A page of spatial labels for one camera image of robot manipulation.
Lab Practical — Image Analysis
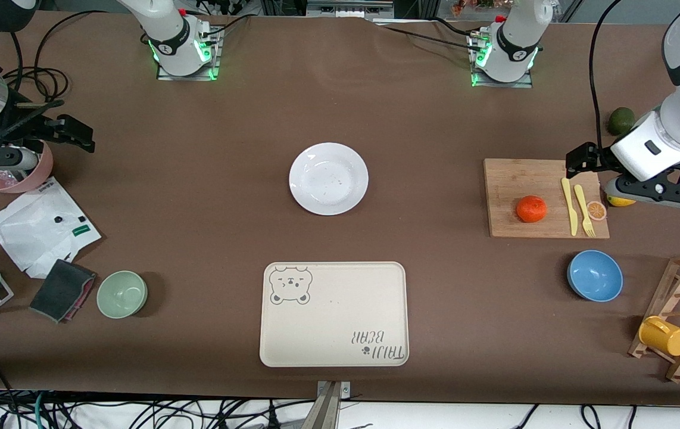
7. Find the orange mandarin fruit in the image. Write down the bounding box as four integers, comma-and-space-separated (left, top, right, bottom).
517, 195, 548, 223

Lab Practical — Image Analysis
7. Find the white round plate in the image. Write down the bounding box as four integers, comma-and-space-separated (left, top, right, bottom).
289, 142, 369, 216

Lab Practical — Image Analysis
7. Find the dark green avocado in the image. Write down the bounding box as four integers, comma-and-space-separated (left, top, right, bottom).
607, 107, 636, 136

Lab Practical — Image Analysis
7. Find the pink bowl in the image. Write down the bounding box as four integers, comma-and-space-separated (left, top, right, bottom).
0, 140, 54, 193

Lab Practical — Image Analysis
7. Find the yellow plastic fork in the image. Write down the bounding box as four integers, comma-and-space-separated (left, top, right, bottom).
573, 184, 596, 238

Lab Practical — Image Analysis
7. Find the yellow plastic knife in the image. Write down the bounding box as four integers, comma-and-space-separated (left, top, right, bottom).
561, 178, 579, 237

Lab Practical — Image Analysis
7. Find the wooden cutting board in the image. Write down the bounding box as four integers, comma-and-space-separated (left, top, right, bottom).
484, 158, 610, 239

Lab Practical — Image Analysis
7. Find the white plastic bag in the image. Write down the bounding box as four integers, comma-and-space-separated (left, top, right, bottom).
0, 177, 102, 279

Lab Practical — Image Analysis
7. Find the blue bowl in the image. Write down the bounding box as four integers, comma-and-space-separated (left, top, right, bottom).
567, 250, 623, 303

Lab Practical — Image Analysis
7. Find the dark grey folded cloth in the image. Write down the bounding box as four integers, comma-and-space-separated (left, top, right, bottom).
29, 259, 97, 324

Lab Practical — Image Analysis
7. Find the pale green bowl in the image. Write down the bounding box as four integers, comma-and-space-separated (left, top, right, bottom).
96, 271, 148, 319

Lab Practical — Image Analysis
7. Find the yellow mug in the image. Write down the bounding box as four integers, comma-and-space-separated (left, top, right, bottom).
639, 316, 680, 357

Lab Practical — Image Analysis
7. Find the beige bear print tray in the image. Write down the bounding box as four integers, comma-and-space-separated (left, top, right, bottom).
260, 262, 410, 368

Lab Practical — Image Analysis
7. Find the coiled black cable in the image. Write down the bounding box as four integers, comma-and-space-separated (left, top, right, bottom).
4, 30, 70, 103

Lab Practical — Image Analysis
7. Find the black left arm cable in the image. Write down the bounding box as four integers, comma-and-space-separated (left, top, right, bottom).
589, 0, 623, 147

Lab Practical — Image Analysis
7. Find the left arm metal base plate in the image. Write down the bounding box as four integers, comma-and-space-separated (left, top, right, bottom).
468, 30, 534, 89

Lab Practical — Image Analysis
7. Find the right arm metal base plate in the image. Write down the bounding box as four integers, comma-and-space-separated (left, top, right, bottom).
157, 27, 222, 81

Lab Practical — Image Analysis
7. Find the black right base cable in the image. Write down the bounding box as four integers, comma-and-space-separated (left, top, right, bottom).
197, 13, 251, 39

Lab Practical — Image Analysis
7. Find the black base cable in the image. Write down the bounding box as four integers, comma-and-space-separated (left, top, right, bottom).
373, 23, 484, 51
197, 13, 251, 39

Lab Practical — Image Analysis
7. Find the black left base cable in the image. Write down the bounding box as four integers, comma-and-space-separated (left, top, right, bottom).
373, 23, 484, 51

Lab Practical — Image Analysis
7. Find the green cable under table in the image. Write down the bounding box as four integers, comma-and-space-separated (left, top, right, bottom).
32, 392, 50, 429

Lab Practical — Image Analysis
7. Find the aluminium frame structure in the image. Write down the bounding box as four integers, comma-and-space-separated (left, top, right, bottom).
260, 0, 424, 18

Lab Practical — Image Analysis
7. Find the metal table edge bracket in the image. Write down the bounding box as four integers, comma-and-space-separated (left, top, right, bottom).
316, 381, 351, 429

